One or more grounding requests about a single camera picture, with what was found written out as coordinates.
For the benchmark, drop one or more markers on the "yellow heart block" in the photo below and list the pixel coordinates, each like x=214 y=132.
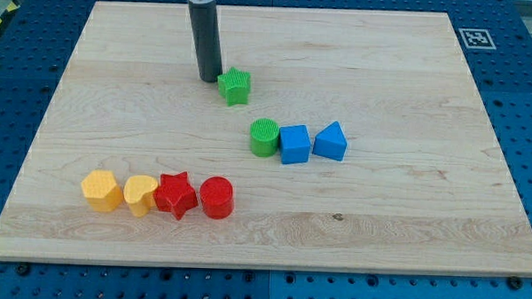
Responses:
x=138 y=194

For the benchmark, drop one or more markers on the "red cylinder block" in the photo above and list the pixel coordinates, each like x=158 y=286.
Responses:
x=216 y=195

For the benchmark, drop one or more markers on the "red star block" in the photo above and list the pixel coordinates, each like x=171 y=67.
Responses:
x=175 y=194

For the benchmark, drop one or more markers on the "blue cube block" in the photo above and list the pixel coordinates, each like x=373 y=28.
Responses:
x=294 y=144

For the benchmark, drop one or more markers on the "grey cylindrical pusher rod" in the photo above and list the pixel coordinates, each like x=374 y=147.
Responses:
x=205 y=30

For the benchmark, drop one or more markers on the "green star block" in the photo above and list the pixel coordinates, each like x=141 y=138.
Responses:
x=234 y=86

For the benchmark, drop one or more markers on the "light wooden board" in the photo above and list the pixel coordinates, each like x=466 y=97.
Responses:
x=423 y=187

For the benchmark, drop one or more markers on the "white fiducial marker tag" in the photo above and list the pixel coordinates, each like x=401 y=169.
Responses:
x=477 y=39

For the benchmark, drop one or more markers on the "yellow hexagon block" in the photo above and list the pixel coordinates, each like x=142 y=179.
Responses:
x=102 y=191

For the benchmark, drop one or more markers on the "blue triangular prism block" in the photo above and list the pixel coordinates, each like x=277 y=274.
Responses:
x=331 y=142

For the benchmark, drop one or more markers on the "green cylinder block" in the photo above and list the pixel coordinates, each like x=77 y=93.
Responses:
x=264 y=137

